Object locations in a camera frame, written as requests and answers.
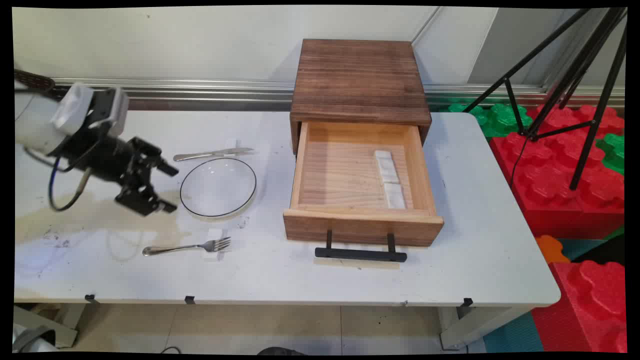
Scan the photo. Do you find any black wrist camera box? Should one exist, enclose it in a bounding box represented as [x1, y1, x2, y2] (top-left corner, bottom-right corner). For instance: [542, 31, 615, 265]
[90, 87, 130, 139]

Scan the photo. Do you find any red foam block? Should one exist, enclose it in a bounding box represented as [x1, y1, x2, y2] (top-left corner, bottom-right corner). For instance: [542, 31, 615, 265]
[531, 260, 628, 354]
[489, 104, 626, 240]

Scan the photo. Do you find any white table leg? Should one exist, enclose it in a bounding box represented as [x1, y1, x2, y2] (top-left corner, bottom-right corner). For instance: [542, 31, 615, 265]
[439, 306, 532, 351]
[14, 302, 87, 349]

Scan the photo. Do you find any white plate black rim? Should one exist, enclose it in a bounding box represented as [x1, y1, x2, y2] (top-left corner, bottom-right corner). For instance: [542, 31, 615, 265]
[179, 157, 258, 221]

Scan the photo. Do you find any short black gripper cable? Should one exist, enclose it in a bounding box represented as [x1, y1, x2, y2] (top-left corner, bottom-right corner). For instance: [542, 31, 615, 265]
[48, 150, 96, 212]

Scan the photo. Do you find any dark wooden drawer cabinet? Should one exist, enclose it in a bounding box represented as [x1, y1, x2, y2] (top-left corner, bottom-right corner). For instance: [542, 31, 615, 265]
[289, 39, 433, 156]

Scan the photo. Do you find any aluminium wall rail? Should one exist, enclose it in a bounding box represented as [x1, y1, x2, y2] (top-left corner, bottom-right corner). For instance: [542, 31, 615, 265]
[52, 77, 626, 112]

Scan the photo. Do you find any silver fork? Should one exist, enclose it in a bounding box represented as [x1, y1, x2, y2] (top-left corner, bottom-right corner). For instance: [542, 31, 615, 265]
[142, 237, 232, 257]

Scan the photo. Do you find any light wooden drawer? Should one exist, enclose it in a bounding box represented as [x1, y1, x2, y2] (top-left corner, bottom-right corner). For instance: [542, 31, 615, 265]
[282, 120, 445, 248]

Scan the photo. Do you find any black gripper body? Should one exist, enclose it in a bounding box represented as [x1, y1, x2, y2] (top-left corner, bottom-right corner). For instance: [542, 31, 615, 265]
[52, 125, 146, 188]

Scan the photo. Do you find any silver table knife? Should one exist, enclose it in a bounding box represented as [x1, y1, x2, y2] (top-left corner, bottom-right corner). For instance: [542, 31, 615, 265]
[173, 147, 255, 162]

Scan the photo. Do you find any black drawer handle bar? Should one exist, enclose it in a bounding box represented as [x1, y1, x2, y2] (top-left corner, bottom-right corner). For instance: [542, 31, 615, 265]
[314, 230, 408, 263]

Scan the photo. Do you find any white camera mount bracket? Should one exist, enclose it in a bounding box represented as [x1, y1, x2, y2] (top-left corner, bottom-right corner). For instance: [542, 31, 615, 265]
[51, 82, 95, 137]

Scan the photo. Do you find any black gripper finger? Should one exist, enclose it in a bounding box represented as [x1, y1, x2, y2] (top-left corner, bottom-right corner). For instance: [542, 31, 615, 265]
[115, 172, 178, 217]
[131, 137, 179, 177]

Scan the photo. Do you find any black camera tripod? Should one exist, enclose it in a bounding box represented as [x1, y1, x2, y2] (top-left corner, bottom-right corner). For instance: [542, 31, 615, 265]
[462, 7, 628, 191]

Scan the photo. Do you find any teal foam mat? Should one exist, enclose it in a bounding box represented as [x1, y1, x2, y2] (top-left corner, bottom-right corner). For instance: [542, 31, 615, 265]
[482, 310, 546, 354]

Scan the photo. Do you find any orange foam piece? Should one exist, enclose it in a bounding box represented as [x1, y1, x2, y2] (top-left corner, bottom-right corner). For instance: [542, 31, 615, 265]
[535, 235, 571, 265]

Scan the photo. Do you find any green foam block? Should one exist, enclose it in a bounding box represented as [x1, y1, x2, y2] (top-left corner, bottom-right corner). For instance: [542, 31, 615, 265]
[446, 102, 532, 139]
[595, 132, 626, 176]

